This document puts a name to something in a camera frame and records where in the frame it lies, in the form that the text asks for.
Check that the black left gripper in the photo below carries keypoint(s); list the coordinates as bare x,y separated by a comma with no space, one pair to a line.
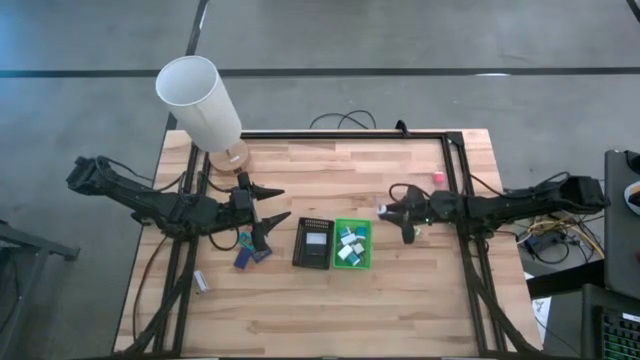
256,235

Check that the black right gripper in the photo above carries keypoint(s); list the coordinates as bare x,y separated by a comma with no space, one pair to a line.
409,235

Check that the teal small digital clock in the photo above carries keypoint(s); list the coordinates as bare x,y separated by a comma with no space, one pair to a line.
245,240

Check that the teal small sharpener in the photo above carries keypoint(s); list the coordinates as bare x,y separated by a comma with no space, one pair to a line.
361,233

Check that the purple-blue small digital clock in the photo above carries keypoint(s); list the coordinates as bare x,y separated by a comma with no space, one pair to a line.
242,257

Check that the white small digital clock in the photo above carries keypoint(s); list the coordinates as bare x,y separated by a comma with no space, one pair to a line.
200,281

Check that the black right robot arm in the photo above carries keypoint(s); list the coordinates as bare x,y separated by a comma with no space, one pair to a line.
500,207

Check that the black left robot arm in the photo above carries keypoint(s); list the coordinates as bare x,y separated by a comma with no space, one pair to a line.
150,200

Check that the green plastic slotted basket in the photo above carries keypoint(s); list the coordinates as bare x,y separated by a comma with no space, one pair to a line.
368,250

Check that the pink small sharpener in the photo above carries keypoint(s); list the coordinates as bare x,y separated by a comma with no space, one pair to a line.
438,177

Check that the black plastic slotted basket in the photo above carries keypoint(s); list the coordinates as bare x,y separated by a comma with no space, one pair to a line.
300,250

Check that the white cylinder table lamp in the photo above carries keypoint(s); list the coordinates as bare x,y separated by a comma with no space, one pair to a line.
200,105

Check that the black power strip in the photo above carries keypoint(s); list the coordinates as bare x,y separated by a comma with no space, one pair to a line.
537,242

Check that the white paper sheet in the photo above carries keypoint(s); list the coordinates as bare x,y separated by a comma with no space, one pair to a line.
542,310

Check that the black desk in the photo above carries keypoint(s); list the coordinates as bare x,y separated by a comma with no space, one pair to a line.
565,280

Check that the black side table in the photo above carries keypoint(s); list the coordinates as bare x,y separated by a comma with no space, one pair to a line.
50,248

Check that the dark grey desk panel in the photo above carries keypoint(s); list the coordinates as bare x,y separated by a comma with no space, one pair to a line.
620,240

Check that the black object on desk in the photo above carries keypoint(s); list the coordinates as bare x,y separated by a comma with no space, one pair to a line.
634,161

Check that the black laptop with lit keyboard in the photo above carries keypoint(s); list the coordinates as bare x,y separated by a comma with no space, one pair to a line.
617,332

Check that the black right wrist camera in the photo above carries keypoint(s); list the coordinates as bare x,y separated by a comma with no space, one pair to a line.
416,194

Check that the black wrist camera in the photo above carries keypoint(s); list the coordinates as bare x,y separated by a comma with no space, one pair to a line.
416,194
241,199

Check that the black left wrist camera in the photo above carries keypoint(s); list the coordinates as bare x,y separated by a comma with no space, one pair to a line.
241,199

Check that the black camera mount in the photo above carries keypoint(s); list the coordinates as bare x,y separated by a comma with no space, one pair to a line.
401,127

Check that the black aluminium table frame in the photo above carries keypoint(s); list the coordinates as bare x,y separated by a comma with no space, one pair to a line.
350,135

